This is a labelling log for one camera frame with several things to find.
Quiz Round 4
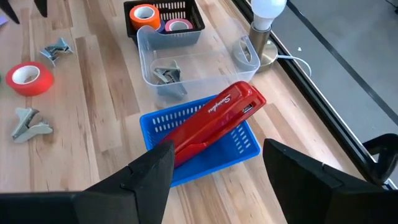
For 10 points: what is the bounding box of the silver staple remover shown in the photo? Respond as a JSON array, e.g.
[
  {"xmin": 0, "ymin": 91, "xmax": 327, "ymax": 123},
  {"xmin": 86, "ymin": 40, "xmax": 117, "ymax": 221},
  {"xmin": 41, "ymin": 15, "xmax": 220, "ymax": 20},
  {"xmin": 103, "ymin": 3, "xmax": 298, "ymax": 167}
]
[{"xmin": 39, "ymin": 37, "xmax": 74, "ymax": 67}]

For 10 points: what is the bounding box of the orange tape roll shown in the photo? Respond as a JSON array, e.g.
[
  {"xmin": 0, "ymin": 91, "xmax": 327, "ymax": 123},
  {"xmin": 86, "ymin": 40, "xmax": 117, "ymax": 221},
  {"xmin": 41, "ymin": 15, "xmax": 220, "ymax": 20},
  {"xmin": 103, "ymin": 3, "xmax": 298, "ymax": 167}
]
[{"xmin": 129, "ymin": 4, "xmax": 162, "ymax": 31}]

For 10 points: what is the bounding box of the black aluminium rig frame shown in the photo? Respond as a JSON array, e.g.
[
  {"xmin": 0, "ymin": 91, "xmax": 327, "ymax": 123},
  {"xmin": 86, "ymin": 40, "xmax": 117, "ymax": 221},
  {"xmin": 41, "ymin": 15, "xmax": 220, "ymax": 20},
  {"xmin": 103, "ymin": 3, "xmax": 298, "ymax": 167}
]
[{"xmin": 231, "ymin": 0, "xmax": 398, "ymax": 190}]

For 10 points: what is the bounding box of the white lamp cable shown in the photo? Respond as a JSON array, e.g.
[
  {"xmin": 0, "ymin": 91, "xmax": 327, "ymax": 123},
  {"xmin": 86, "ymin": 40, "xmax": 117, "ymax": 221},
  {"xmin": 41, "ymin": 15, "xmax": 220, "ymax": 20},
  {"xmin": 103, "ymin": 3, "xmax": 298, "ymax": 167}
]
[{"xmin": 275, "ymin": 54, "xmax": 312, "ymax": 78}]

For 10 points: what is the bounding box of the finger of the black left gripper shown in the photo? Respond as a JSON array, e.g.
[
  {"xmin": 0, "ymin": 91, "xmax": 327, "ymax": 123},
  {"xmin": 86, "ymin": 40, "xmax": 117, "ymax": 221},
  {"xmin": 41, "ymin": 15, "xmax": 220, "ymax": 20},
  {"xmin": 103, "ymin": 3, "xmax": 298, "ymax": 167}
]
[
  {"xmin": 33, "ymin": 0, "xmax": 49, "ymax": 18},
  {"xmin": 0, "ymin": 0, "xmax": 21, "ymax": 25}
]

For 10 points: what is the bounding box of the black slotted plastic basket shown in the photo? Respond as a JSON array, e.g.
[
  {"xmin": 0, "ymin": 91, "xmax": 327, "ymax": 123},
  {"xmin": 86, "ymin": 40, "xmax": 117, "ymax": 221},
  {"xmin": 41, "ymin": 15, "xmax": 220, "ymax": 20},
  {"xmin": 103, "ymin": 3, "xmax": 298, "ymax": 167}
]
[{"xmin": 123, "ymin": 0, "xmax": 206, "ymax": 46}]

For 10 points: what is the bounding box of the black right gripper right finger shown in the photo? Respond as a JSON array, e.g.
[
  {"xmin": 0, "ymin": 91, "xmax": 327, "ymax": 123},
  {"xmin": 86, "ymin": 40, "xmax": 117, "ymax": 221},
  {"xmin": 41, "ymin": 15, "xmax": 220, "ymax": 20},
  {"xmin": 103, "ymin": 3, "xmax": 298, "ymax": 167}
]
[{"xmin": 262, "ymin": 138, "xmax": 398, "ymax": 224}]

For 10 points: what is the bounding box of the light grey staple remover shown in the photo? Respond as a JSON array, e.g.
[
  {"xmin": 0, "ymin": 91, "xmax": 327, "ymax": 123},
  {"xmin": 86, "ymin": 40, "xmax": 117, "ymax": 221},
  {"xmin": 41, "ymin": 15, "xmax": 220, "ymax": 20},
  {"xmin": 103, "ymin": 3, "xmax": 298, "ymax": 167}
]
[{"xmin": 151, "ymin": 60, "xmax": 187, "ymax": 99}]

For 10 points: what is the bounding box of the white light bulb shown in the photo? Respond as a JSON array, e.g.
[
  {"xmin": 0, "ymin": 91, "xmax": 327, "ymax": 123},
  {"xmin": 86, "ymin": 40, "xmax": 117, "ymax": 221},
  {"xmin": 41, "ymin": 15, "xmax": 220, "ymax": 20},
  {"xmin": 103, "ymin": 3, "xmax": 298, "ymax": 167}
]
[{"xmin": 250, "ymin": 0, "xmax": 287, "ymax": 32}]

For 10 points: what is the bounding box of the blue slotted plastic basket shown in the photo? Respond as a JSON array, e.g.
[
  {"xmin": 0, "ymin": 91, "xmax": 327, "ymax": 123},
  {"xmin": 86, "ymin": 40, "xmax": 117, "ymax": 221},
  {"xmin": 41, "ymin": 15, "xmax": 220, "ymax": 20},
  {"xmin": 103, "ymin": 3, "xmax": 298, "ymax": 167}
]
[{"xmin": 139, "ymin": 95, "xmax": 261, "ymax": 188}]

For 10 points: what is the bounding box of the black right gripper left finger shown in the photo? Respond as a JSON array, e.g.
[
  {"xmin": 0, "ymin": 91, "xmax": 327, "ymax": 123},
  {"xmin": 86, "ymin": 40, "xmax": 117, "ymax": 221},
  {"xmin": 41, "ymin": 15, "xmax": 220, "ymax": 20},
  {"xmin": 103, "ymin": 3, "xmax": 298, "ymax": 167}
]
[{"xmin": 0, "ymin": 140, "xmax": 175, "ymax": 224}]

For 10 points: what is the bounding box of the clear plastic bin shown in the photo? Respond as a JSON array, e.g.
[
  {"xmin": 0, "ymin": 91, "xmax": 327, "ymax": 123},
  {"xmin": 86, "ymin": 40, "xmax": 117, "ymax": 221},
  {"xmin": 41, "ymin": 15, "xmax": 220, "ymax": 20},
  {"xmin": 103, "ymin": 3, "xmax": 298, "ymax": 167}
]
[{"xmin": 136, "ymin": 24, "xmax": 261, "ymax": 108}]

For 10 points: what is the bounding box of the red stapler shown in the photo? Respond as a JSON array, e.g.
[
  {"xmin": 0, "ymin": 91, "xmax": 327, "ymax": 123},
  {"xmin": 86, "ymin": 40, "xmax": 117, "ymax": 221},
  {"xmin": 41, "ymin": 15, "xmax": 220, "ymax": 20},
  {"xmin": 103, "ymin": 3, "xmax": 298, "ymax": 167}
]
[{"xmin": 160, "ymin": 80, "xmax": 267, "ymax": 169}]

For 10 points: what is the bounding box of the red tape roll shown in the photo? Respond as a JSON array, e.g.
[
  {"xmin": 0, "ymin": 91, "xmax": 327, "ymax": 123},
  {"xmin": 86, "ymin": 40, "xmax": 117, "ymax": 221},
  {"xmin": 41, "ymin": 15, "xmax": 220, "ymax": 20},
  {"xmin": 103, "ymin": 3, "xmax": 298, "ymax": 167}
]
[{"xmin": 5, "ymin": 61, "xmax": 55, "ymax": 97}]

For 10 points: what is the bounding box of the pink tape roll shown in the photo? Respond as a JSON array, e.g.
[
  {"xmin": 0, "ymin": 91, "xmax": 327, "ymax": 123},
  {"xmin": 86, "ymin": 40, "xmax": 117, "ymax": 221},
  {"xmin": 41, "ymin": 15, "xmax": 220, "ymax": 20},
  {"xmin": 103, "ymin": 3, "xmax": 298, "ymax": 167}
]
[{"xmin": 164, "ymin": 18, "xmax": 194, "ymax": 33}]

